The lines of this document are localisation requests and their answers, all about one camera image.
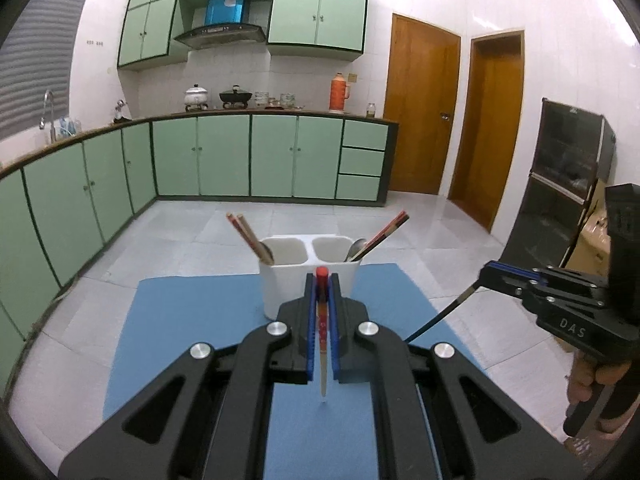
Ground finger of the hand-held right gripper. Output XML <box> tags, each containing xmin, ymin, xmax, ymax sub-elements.
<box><xmin>479</xmin><ymin>270</ymin><xmax>608</xmax><ymax>311</ymax></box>
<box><xmin>487</xmin><ymin>260</ymin><xmax>608</xmax><ymax>294</ymax></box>

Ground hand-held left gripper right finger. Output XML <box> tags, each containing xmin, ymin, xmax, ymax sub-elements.
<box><xmin>330</xmin><ymin>272</ymin><xmax>583</xmax><ymax>480</ymax></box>

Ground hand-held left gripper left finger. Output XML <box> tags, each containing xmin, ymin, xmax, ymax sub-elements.
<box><xmin>59</xmin><ymin>272</ymin><xmax>317</xmax><ymax>480</ymax></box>

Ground red-handled wooden chopstick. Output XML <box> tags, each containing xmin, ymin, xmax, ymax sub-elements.
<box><xmin>315</xmin><ymin>266</ymin><xmax>332</xmax><ymax>403</ymax></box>
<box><xmin>350</xmin><ymin>211</ymin><xmax>410</xmax><ymax>262</ymax></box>
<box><xmin>226</xmin><ymin>212</ymin><xmax>271</xmax><ymax>266</ymax></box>

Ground white plastic utensil holder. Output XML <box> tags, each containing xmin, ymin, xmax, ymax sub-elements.
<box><xmin>257</xmin><ymin>234</ymin><xmax>365</xmax><ymax>321</ymax></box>

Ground black chopstick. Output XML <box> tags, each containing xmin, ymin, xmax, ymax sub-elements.
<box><xmin>405</xmin><ymin>282</ymin><xmax>483</xmax><ymax>343</ymax></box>
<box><xmin>357</xmin><ymin>217</ymin><xmax>408</xmax><ymax>261</ymax></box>

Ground person's right hand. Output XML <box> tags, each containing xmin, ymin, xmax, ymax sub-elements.
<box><xmin>566</xmin><ymin>355</ymin><xmax>637</xmax><ymax>433</ymax></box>

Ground cardboard box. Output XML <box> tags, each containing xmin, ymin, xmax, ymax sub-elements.
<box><xmin>565</xmin><ymin>180</ymin><xmax>613</xmax><ymax>286</ymax></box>

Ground black glass-front cabinet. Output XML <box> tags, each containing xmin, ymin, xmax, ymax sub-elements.
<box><xmin>502</xmin><ymin>97</ymin><xmax>617</xmax><ymax>281</ymax></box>

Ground blue table cloth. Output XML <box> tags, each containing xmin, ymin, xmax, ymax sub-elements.
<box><xmin>102</xmin><ymin>262</ymin><xmax>488</xmax><ymax>480</ymax></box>

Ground brown wooden door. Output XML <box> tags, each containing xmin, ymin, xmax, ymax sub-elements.
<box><xmin>447</xmin><ymin>30</ymin><xmax>526</xmax><ymax>233</ymax></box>
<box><xmin>384</xmin><ymin>12</ymin><xmax>462</xmax><ymax>196</ymax></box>

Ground green kitchen base cabinets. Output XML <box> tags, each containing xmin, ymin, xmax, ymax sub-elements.
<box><xmin>0</xmin><ymin>112</ymin><xmax>401</xmax><ymax>391</ymax></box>

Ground orange thermos flask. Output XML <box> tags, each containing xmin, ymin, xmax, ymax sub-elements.
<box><xmin>328</xmin><ymin>72</ymin><xmax>351</xmax><ymax>113</ymax></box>

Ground black wok with lid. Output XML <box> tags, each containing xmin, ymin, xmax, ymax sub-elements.
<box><xmin>218</xmin><ymin>86</ymin><xmax>253</xmax><ymax>109</ymax></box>

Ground white cooking pot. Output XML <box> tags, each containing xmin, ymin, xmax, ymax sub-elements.
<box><xmin>184</xmin><ymin>84</ymin><xmax>210</xmax><ymax>112</ymax></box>

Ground range hood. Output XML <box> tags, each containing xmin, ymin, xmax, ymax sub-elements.
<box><xmin>172</xmin><ymin>0</ymin><xmax>268</xmax><ymax>51</ymax></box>

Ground metal sink faucet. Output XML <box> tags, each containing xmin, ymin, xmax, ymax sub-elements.
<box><xmin>40</xmin><ymin>89</ymin><xmax>57</xmax><ymax>143</ymax></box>

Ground grey window blind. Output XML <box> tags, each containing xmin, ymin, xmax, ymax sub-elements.
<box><xmin>0</xmin><ymin>0</ymin><xmax>98</xmax><ymax>141</ymax></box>

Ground green wall cabinets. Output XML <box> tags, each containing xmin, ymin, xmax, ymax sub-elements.
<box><xmin>116</xmin><ymin>0</ymin><xmax>371</xmax><ymax>71</ymax></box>

